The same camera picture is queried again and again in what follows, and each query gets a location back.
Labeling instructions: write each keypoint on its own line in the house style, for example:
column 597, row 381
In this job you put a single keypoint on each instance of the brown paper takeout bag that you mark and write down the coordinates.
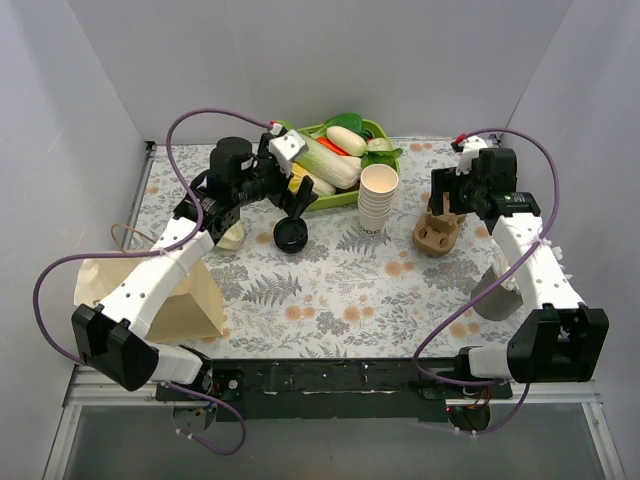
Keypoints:
column 167, row 298

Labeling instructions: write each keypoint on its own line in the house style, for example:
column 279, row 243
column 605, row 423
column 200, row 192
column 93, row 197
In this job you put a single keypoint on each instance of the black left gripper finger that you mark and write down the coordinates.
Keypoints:
column 290, row 205
column 305, row 194

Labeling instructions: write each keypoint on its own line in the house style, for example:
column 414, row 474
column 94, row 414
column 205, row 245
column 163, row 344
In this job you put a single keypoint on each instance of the black plastic cup lid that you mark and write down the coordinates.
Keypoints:
column 290, row 235

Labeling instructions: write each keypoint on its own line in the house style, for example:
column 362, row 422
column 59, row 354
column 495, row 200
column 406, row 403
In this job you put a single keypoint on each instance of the aluminium frame rail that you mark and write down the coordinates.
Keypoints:
column 106, row 432

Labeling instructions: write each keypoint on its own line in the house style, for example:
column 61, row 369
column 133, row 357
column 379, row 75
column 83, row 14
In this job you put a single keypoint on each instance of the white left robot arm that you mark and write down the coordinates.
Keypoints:
column 111, row 335

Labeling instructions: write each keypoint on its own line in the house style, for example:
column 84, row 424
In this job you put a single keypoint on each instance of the white radish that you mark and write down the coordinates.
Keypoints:
column 346, row 140

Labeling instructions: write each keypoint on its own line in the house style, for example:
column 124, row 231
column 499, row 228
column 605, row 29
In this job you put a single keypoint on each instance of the black base bar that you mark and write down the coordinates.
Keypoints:
column 271, row 389

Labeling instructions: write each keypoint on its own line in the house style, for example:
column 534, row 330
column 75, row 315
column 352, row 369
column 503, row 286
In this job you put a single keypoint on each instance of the green bok choy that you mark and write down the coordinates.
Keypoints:
column 379, row 150

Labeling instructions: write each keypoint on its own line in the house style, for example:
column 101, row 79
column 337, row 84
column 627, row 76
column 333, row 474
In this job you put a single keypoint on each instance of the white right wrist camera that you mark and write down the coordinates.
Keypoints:
column 468, row 148

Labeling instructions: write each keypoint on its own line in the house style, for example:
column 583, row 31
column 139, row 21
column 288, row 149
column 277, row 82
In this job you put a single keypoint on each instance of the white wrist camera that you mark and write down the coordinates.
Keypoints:
column 287, row 147
column 468, row 148

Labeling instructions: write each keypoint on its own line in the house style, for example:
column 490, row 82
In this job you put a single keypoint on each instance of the floral table mat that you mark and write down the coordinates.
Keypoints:
column 348, row 293

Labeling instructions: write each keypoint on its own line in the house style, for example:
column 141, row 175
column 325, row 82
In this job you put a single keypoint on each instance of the small green lettuce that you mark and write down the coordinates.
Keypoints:
column 233, row 238

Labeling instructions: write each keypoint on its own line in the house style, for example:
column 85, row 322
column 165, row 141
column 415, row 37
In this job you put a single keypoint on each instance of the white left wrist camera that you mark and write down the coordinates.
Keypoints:
column 287, row 147

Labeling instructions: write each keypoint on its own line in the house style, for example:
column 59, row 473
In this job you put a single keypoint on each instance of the green napa cabbage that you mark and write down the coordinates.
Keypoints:
column 327, row 165

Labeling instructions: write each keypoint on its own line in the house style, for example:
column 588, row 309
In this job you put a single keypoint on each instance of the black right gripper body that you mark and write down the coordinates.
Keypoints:
column 441, row 191

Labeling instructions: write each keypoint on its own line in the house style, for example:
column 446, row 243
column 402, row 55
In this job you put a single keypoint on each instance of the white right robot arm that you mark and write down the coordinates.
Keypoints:
column 561, row 338

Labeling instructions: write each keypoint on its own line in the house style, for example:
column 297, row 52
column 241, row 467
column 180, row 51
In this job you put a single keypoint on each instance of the brown pulp cup carrier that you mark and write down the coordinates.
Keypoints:
column 436, row 235

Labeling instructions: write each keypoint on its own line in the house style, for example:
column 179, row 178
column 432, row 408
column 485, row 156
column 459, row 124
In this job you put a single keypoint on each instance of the orange carrot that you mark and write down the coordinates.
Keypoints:
column 331, row 146

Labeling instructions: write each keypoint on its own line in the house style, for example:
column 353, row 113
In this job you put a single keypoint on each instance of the stack of white paper cups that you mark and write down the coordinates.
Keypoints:
column 378, row 185

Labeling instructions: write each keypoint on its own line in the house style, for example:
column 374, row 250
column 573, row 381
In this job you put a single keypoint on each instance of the grey cylindrical holder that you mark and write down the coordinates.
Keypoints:
column 499, row 304

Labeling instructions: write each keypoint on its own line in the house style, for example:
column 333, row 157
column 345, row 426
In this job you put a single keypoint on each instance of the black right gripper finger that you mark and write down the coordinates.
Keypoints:
column 446, row 210
column 434, row 201

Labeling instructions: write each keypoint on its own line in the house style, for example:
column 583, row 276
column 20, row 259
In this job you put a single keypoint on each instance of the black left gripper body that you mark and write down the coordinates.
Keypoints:
column 282, row 185

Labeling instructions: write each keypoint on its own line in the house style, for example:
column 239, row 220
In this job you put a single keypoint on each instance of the green plastic tray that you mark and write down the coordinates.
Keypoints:
column 342, row 198

